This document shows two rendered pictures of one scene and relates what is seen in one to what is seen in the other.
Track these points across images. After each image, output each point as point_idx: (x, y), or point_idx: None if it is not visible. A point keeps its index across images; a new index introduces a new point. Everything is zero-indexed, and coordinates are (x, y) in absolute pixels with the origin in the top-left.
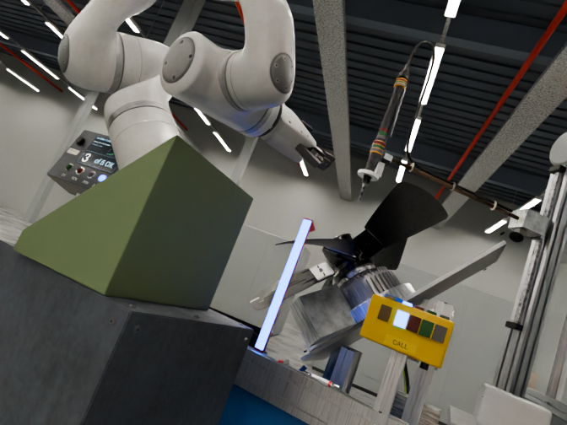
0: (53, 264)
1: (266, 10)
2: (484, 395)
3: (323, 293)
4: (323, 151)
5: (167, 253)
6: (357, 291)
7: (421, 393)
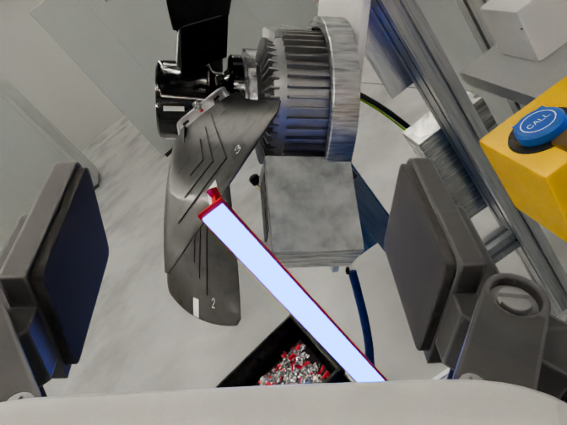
0: None
1: None
2: (524, 24)
3: (278, 195)
4: (472, 271)
5: None
6: (295, 126)
7: (469, 113)
